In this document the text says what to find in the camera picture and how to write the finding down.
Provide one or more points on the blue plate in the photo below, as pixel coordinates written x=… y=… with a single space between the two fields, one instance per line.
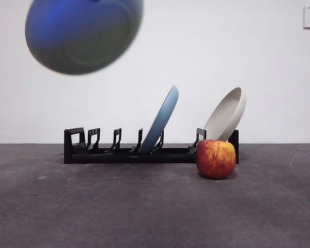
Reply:
x=161 y=116

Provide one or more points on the black plate rack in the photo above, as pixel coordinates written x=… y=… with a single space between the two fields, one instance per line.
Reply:
x=106 y=158

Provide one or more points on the green plate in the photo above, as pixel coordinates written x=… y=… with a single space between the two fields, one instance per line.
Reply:
x=80 y=38

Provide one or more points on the red yellow apple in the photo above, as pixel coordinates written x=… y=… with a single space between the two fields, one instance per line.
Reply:
x=215 y=158

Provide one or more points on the beige plate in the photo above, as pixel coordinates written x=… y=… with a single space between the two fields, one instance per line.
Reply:
x=223 y=116

